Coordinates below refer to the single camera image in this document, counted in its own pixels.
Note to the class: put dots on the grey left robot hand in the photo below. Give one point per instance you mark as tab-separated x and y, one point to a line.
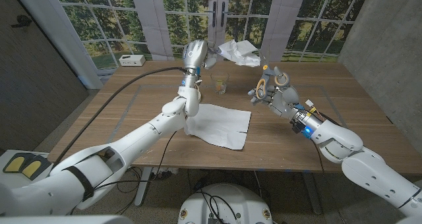
194	52

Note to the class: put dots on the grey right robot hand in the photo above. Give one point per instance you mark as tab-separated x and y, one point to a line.
283	99

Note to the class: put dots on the white cloth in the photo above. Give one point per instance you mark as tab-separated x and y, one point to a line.
240	52

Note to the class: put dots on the large white paper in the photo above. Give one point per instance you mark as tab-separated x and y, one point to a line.
221	125

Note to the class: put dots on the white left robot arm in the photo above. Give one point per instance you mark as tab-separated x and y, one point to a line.
99	164

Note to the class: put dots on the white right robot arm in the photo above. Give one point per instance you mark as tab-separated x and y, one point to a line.
372	171

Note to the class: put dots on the clear drinking glass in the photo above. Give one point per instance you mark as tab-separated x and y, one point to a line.
220	77

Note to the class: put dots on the small yellow toy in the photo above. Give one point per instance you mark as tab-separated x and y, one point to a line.
219	85

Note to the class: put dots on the white socket box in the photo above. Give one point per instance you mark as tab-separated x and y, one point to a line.
132	60

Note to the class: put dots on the printed window backdrop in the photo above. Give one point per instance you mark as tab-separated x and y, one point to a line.
250	19

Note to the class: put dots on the grey table leg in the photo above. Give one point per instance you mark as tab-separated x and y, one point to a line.
313	194

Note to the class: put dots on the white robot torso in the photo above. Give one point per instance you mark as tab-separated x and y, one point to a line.
237	201

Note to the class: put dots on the crumpled white rag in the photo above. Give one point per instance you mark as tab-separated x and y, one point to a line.
163	172

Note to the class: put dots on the white table leg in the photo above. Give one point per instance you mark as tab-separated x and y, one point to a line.
142	191

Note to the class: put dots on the dark wooden door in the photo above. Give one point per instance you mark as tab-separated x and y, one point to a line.
33	79

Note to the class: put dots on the black pedal with yellow pads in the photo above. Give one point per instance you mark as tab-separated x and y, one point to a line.
14	164

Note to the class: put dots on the white floor platform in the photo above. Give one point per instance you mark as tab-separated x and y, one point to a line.
8	182

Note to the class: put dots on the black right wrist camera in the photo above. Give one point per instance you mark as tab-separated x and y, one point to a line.
299	127

